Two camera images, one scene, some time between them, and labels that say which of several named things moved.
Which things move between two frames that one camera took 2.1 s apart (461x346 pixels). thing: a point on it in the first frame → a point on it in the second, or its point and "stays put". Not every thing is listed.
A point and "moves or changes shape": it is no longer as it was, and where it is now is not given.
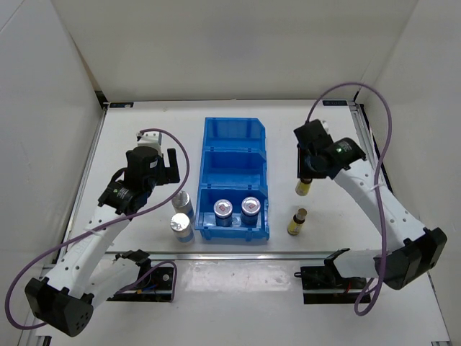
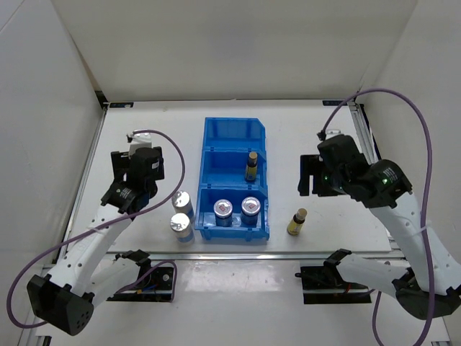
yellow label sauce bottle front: [294, 225] stays put
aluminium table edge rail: [116, 256] stays put
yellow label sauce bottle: [303, 186] moves or changes shape
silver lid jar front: [180, 225] stays put
